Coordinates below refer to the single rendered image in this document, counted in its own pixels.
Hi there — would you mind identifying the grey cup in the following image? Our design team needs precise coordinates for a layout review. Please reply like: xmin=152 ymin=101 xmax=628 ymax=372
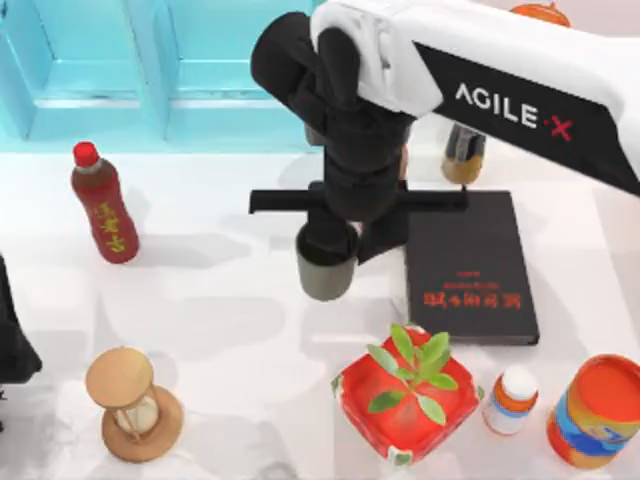
xmin=295 ymin=227 xmax=361 ymax=302

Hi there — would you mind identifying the black book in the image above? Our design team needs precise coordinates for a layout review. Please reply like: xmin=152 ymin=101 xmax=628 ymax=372
xmin=402 ymin=190 xmax=542 ymax=347

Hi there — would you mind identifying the brown and black bottle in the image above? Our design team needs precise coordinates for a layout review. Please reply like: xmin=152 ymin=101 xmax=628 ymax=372
xmin=440 ymin=122 xmax=489 ymax=184

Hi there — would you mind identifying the red pot with green plant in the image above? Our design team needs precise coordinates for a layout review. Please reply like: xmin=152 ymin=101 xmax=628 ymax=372
xmin=331 ymin=323 xmax=485 ymax=462

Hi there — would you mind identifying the white and orange small bottle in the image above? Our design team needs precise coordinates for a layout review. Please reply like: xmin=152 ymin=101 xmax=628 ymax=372
xmin=481 ymin=364 xmax=540 ymax=436

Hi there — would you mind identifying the red bottle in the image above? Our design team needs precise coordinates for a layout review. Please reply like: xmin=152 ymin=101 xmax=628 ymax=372
xmin=69 ymin=141 xmax=141 ymax=265

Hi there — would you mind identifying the wooden hourglass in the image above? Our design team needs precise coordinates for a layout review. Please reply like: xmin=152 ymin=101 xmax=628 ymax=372
xmin=84 ymin=346 xmax=185 ymax=460

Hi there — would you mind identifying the orange round object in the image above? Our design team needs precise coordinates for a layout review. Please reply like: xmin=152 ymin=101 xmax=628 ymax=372
xmin=508 ymin=0 xmax=572 ymax=29

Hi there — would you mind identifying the orange and blue can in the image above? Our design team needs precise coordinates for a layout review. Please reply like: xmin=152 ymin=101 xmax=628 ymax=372
xmin=546 ymin=353 xmax=640 ymax=471

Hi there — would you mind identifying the light blue rack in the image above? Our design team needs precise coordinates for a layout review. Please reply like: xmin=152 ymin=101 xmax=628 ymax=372
xmin=0 ymin=0 xmax=326 ymax=151

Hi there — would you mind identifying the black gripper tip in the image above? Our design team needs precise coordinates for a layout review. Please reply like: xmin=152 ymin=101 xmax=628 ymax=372
xmin=0 ymin=253 xmax=44 ymax=387

